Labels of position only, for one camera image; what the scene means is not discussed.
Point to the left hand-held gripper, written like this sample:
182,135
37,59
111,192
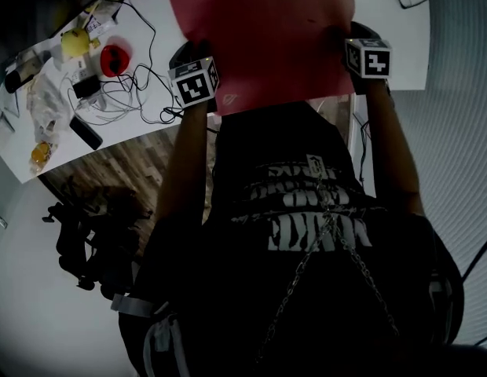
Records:
194,86

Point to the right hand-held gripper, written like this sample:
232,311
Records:
375,63

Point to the red mat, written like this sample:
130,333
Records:
267,34

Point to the person's right forearm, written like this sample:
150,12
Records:
389,140

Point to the person's left forearm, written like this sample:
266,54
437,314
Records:
188,151

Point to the red round gadget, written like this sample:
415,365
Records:
105,63

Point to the black power adapter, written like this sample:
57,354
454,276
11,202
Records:
86,86

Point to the white printed box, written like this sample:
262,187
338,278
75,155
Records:
98,26

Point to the black smartphone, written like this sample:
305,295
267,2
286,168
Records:
86,132

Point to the yellow lemon-shaped toy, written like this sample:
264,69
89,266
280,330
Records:
75,43

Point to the clear plastic bag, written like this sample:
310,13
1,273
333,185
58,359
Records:
47,104

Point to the black cylindrical holder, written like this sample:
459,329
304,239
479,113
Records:
15,81

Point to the black office chair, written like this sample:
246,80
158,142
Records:
70,242

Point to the black printed T-shirt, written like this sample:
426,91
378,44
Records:
247,289

